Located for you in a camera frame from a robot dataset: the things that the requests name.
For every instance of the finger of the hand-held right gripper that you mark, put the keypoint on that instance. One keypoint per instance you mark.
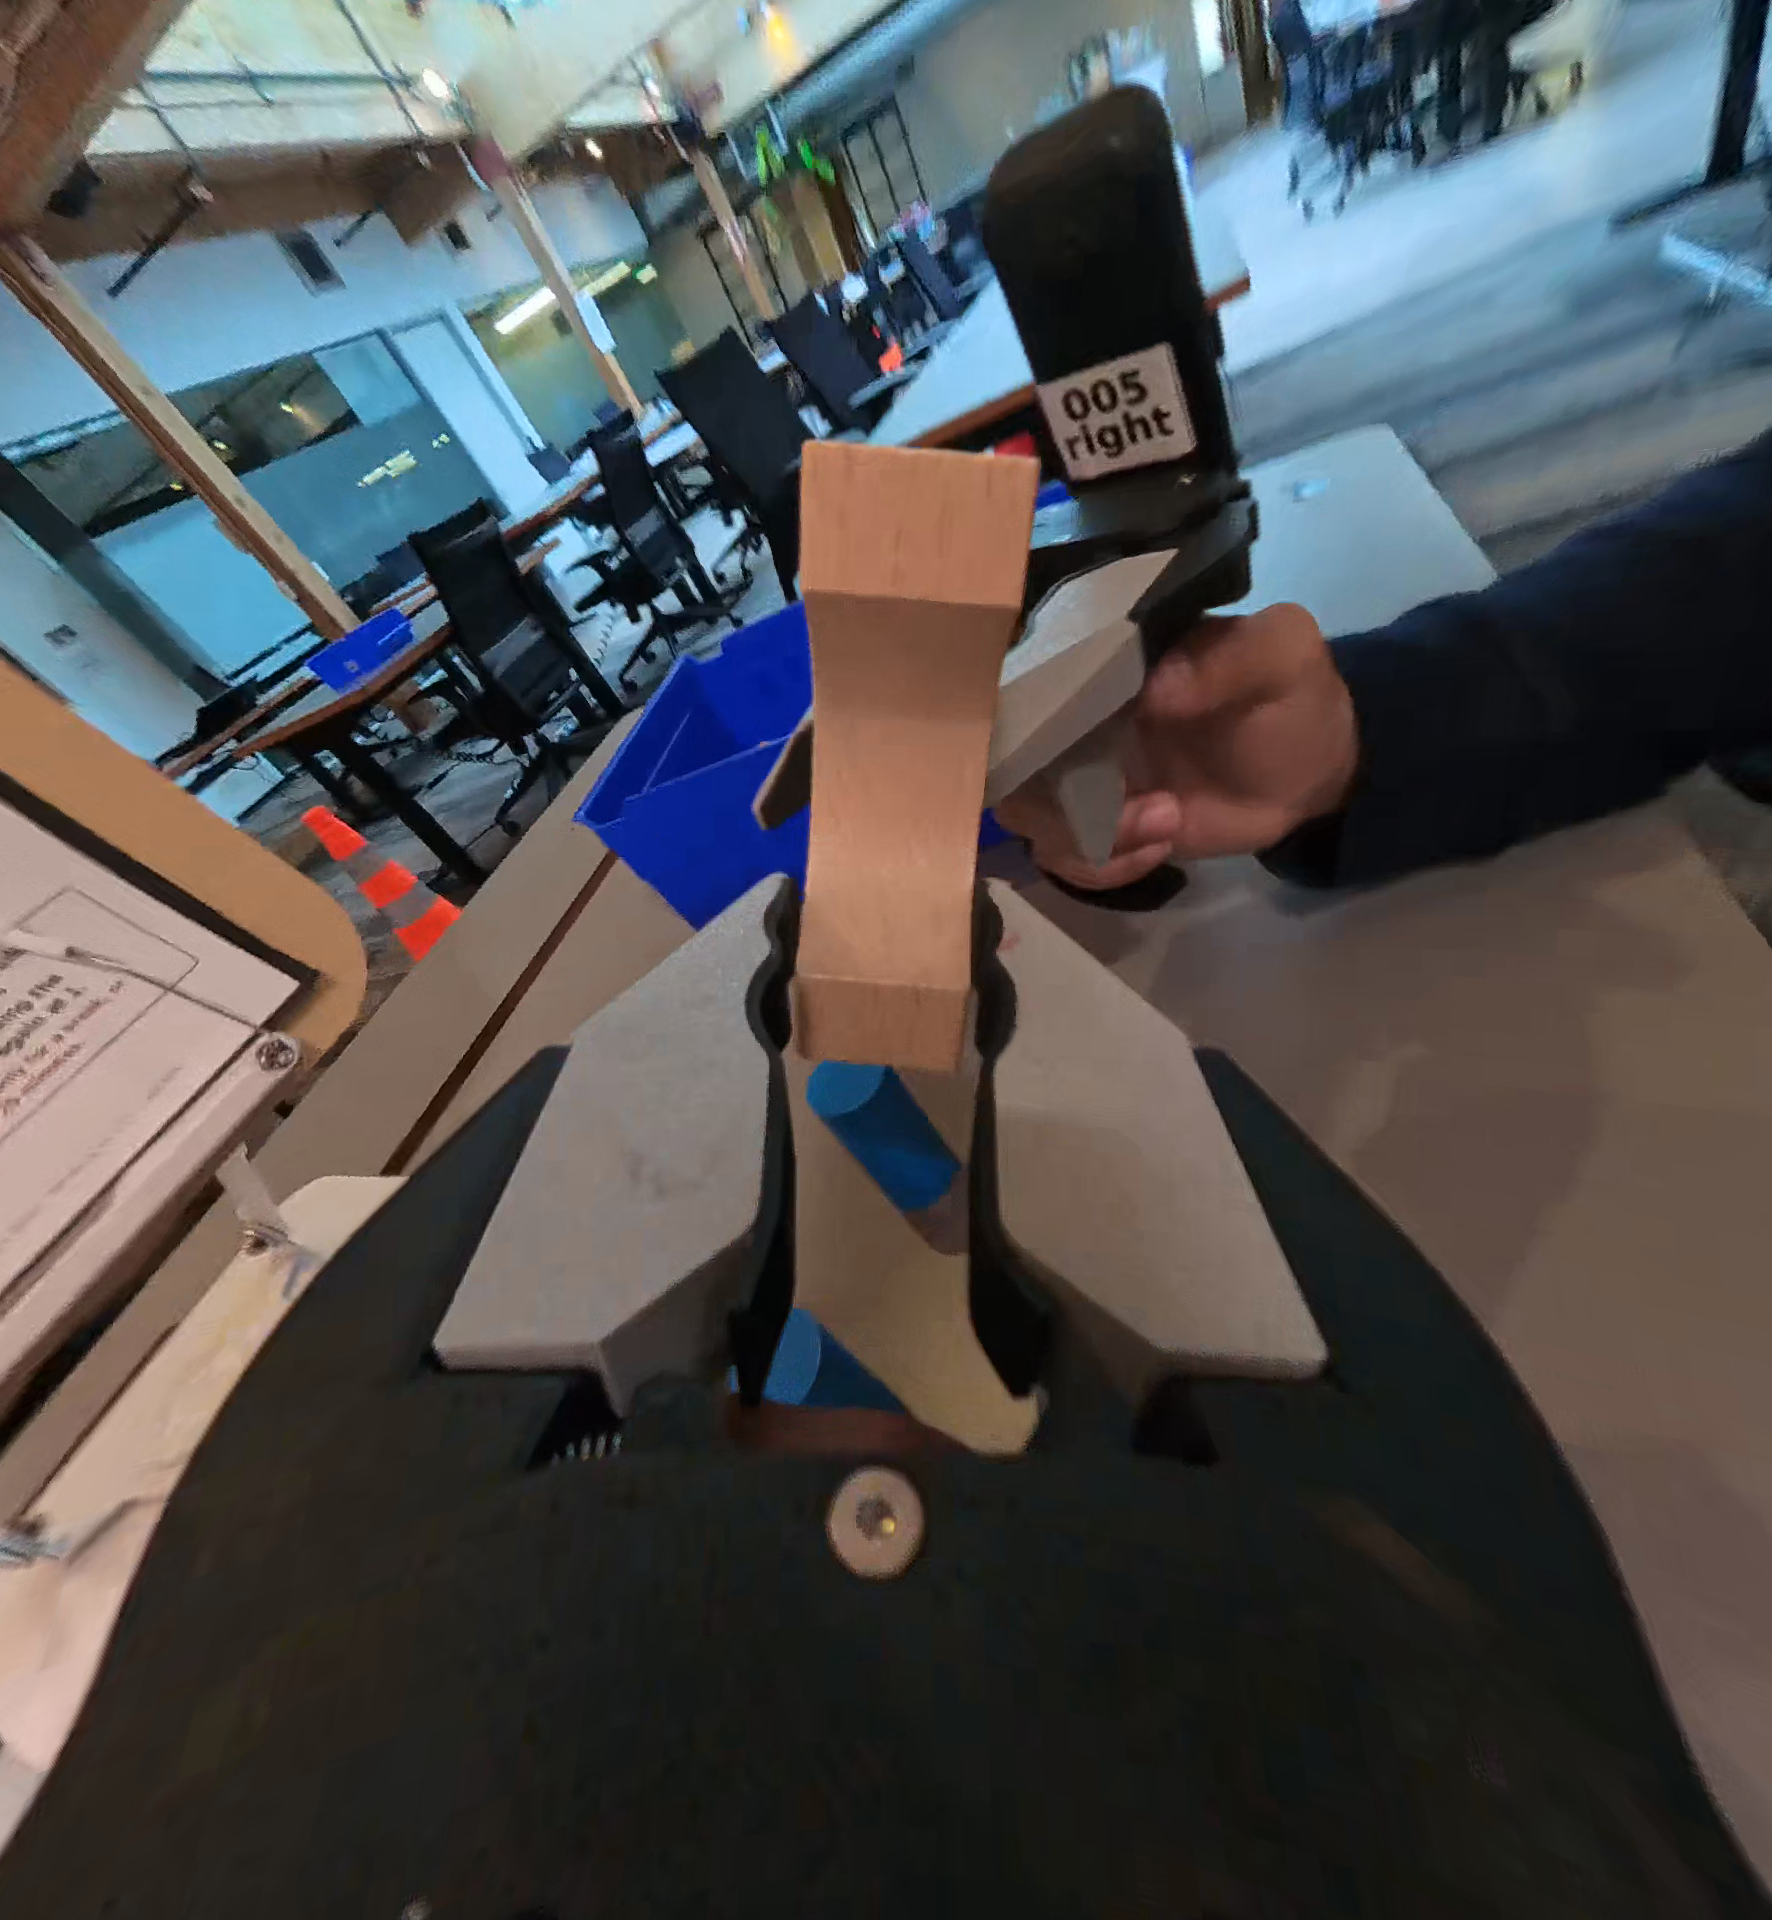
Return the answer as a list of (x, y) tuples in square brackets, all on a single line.
[(1080, 660), (793, 771)]

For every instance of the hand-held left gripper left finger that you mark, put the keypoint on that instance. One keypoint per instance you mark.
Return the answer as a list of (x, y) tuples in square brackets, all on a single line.
[(632, 1185)]

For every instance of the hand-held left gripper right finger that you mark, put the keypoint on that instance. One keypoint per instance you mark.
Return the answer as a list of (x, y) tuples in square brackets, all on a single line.
[(1141, 1185)]

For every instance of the wooden arch block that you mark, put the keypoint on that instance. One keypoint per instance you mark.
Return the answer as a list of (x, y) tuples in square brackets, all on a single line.
[(887, 749)]

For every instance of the blue storage bin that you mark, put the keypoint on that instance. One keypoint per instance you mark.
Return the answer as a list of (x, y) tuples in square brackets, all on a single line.
[(676, 810)]

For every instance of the blue wooden cylinder block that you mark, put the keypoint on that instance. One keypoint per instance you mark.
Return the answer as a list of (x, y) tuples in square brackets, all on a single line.
[(887, 1133), (812, 1366)]

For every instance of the person's right forearm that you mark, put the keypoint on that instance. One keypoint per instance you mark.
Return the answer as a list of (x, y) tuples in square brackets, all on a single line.
[(1577, 675)]

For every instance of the person's right hand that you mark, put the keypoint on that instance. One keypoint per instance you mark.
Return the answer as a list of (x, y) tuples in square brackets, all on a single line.
[(1246, 735)]

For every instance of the black office chair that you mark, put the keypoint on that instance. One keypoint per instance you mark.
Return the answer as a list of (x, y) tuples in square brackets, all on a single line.
[(505, 631), (645, 510), (736, 421)]

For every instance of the orange traffic cone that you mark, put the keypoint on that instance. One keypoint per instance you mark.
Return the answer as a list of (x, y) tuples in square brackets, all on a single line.
[(384, 885)]

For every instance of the small blue bin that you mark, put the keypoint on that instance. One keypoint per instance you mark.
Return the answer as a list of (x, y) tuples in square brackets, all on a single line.
[(361, 648)]

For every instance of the wooden office desk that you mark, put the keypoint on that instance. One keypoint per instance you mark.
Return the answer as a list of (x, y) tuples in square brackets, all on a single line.
[(286, 727)]

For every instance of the white desk stand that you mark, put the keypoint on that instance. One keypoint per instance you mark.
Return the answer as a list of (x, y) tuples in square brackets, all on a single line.
[(152, 1425)]

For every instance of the instruction sheet board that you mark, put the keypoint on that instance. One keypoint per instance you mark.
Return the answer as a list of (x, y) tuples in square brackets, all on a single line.
[(62, 990)]

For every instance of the black floor stand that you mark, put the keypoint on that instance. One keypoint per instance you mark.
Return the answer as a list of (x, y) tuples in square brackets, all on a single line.
[(1742, 91)]

